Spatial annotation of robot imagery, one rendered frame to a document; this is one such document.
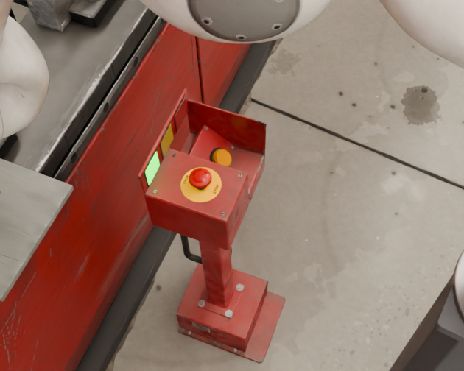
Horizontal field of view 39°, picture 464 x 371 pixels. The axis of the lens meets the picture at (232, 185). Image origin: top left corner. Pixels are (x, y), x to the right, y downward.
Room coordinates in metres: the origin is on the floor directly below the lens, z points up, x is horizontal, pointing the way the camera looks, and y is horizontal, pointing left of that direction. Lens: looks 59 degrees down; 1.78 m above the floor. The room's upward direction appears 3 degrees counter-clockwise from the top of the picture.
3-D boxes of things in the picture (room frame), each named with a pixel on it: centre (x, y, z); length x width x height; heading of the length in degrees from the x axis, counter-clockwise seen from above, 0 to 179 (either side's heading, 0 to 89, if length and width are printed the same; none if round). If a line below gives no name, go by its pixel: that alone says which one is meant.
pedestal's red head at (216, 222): (0.65, 0.04, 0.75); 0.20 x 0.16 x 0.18; 156
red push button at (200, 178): (0.60, 0.05, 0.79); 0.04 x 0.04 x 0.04
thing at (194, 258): (0.67, 0.10, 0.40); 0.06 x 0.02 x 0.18; 66
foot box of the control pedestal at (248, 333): (0.63, 0.02, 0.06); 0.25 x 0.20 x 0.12; 66
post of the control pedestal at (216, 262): (0.65, 0.04, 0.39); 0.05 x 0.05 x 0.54; 66
